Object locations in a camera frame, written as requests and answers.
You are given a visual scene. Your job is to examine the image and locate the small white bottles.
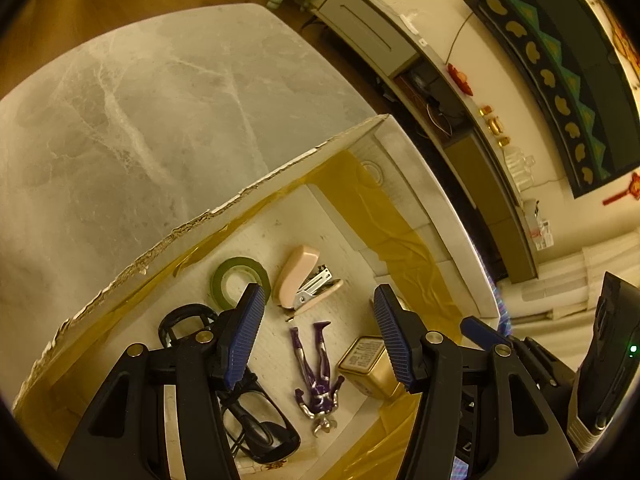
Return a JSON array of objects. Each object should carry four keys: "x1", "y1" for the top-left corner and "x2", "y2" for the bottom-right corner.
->
[{"x1": 400, "y1": 9, "x2": 426, "y2": 48}]

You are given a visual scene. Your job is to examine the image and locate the gold metal box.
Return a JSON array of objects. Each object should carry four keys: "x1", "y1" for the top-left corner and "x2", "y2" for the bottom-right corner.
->
[{"x1": 336, "y1": 336, "x2": 403, "y2": 402}]

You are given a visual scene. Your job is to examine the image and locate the grey media cabinet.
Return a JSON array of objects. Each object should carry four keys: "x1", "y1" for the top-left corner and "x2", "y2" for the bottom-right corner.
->
[{"x1": 307, "y1": 0, "x2": 540, "y2": 283}]

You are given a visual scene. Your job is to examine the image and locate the white cardboard box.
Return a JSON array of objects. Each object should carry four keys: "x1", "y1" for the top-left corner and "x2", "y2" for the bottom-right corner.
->
[{"x1": 10, "y1": 115, "x2": 503, "y2": 480}]

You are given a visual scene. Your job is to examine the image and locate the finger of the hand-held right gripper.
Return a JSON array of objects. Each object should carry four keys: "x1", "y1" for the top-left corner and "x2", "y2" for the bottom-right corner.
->
[
  {"x1": 460, "y1": 316, "x2": 576, "y2": 396},
  {"x1": 456, "y1": 385, "x2": 483, "y2": 466}
]

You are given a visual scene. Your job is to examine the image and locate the dark patterned wall hanging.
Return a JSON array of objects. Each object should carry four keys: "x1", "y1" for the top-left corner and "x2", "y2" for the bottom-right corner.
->
[{"x1": 464, "y1": 0, "x2": 640, "y2": 200}]

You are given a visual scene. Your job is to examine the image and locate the red fruit plate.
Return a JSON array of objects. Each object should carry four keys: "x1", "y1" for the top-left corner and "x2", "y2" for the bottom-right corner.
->
[{"x1": 446, "y1": 62, "x2": 475, "y2": 95}]

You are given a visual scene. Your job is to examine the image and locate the small box of sundries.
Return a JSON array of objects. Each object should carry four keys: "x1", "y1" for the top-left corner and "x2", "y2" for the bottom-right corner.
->
[{"x1": 522, "y1": 199, "x2": 555, "y2": 251}]

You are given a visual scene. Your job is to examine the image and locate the blue plaid blanket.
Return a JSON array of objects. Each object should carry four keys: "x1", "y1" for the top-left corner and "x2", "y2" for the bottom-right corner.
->
[{"x1": 452, "y1": 282, "x2": 515, "y2": 480}]

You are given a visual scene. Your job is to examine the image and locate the clear tape roll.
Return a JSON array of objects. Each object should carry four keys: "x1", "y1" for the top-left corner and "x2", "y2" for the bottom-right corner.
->
[{"x1": 210, "y1": 256, "x2": 270, "y2": 311}]

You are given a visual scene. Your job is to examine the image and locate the pink stapler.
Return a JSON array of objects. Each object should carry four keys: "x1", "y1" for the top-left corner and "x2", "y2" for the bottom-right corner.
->
[{"x1": 272, "y1": 245, "x2": 345, "y2": 317}]

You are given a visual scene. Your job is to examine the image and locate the black eyeglasses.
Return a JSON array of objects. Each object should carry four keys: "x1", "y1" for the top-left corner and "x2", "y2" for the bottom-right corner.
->
[{"x1": 158, "y1": 304, "x2": 302, "y2": 465}]

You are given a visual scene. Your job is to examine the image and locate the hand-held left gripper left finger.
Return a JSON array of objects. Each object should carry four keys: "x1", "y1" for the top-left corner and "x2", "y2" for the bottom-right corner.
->
[{"x1": 57, "y1": 282, "x2": 267, "y2": 480}]

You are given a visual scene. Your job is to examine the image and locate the white fringed appliance cover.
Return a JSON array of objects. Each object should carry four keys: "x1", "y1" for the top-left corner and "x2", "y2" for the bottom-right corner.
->
[{"x1": 510, "y1": 245, "x2": 608, "y2": 321}]

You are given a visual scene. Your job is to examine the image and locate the cluster of glass cups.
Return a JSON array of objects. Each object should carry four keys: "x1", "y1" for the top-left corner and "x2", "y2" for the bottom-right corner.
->
[{"x1": 505, "y1": 147, "x2": 538, "y2": 192}]

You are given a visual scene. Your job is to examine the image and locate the thin dark cable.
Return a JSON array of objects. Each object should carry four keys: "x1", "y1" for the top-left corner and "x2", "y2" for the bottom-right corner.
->
[{"x1": 446, "y1": 10, "x2": 476, "y2": 63}]

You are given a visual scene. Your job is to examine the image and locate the purple action figure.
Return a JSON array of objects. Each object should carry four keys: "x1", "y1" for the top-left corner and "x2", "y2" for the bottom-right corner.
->
[{"x1": 289, "y1": 321, "x2": 346, "y2": 437}]

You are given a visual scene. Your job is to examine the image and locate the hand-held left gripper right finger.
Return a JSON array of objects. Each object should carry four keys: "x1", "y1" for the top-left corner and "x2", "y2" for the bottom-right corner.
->
[{"x1": 372, "y1": 284, "x2": 576, "y2": 480}]

